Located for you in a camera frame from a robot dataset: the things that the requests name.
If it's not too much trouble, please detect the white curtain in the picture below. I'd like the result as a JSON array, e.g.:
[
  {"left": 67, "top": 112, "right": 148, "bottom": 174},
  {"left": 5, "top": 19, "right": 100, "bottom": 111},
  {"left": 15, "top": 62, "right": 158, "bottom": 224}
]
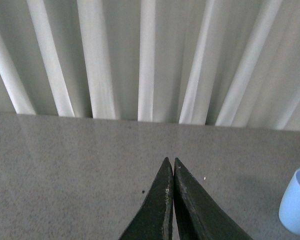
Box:
[{"left": 0, "top": 0, "right": 300, "bottom": 131}]

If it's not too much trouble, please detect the light blue cup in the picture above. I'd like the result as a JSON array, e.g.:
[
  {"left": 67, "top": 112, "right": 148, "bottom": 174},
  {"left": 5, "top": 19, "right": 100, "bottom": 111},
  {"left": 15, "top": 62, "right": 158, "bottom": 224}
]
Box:
[{"left": 278, "top": 168, "right": 300, "bottom": 236}]

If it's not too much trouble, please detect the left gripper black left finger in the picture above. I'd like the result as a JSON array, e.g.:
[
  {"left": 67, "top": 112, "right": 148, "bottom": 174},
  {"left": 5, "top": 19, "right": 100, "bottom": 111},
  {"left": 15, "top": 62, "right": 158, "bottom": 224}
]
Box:
[{"left": 120, "top": 157, "right": 174, "bottom": 240}]

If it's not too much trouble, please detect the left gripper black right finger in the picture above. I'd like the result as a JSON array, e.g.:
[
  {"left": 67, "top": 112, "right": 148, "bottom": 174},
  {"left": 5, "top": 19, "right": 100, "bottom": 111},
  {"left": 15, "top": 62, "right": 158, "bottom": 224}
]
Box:
[{"left": 173, "top": 158, "right": 251, "bottom": 240}]

